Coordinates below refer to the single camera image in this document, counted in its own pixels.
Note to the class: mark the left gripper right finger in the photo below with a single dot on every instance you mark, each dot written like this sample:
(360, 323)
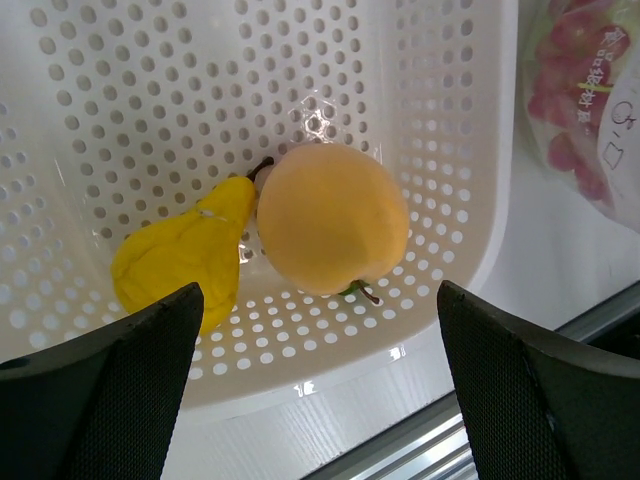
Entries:
(544, 404)

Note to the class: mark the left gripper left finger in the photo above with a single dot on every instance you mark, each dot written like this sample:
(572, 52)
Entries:
(102, 405)

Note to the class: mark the yellow bell pepper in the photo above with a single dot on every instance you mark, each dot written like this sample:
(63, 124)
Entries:
(201, 245)

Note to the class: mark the orange peach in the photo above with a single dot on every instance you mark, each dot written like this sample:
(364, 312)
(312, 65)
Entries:
(332, 220)

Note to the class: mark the red grape bunch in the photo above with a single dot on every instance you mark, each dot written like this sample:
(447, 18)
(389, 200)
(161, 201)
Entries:
(578, 51)

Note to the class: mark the clear orange zip bag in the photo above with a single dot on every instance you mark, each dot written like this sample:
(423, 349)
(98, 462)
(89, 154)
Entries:
(618, 140)

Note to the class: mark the white perforated plastic basket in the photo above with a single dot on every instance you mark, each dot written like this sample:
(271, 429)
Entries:
(117, 114)

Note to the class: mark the aluminium mounting rail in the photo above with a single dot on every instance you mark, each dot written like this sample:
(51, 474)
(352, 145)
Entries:
(430, 444)

